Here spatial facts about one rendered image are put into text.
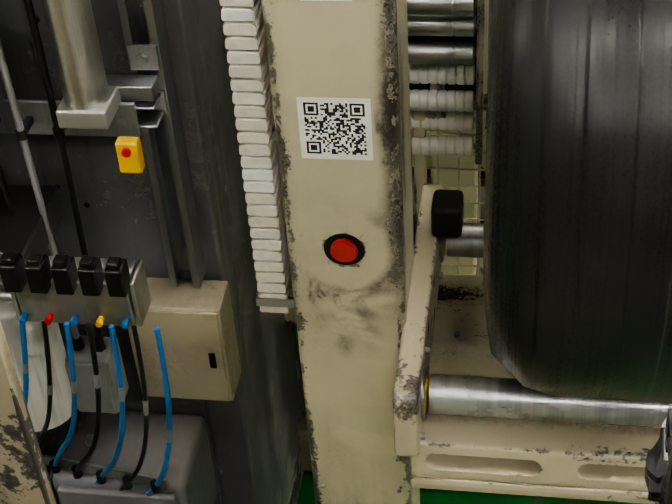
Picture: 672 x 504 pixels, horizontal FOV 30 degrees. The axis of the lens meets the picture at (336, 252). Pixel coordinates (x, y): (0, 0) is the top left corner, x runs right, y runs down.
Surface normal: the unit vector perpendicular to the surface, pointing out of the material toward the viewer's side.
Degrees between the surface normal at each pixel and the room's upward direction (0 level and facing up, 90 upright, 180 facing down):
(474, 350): 0
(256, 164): 90
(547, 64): 50
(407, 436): 90
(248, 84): 90
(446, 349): 0
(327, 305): 90
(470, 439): 0
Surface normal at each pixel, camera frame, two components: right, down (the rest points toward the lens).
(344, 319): -0.14, 0.63
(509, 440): -0.06, -0.77
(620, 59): -0.14, -0.08
